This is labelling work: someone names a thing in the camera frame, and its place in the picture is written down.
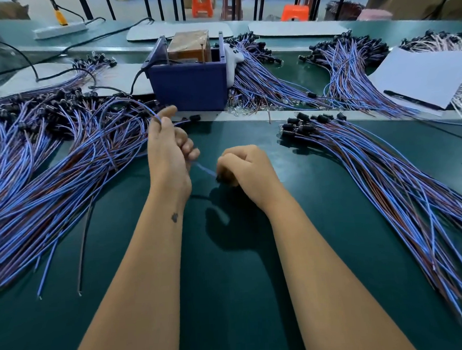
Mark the black pen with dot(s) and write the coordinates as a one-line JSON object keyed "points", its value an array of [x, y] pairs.
{"points": [[413, 100]]}

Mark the orange plug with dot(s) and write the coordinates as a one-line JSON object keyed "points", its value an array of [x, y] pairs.
{"points": [[60, 17]]}

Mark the pink plastic stool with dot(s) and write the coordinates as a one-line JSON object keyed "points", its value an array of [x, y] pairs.
{"points": [[375, 15]]}

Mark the white paper sheet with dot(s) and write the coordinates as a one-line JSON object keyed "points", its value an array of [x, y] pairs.
{"points": [[422, 77]]}

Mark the blue plastic tester box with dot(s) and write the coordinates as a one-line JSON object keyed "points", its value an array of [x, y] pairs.
{"points": [[187, 87]]}

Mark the person's left forearm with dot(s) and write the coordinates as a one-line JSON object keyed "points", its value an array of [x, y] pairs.
{"points": [[133, 292]]}

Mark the brown cardboard block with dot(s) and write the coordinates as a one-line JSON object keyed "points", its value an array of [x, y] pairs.
{"points": [[188, 46]]}

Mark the person's right hand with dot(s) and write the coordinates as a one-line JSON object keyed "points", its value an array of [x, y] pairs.
{"points": [[250, 176]]}

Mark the white flat mat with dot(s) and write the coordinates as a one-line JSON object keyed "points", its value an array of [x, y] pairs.
{"points": [[185, 30], [120, 78], [297, 28]]}

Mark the person's right forearm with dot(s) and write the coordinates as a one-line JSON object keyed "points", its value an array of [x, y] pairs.
{"points": [[339, 283]]}

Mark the open cardboard box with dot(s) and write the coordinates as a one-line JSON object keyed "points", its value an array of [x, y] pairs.
{"points": [[6, 10]]}

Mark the orange plastic stool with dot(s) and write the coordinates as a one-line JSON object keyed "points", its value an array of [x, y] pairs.
{"points": [[202, 4], [295, 13]]}

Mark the person's left hand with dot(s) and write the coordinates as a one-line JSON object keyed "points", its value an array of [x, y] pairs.
{"points": [[169, 156]]}

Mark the white power strip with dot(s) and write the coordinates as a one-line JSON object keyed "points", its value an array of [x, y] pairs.
{"points": [[60, 31]]}

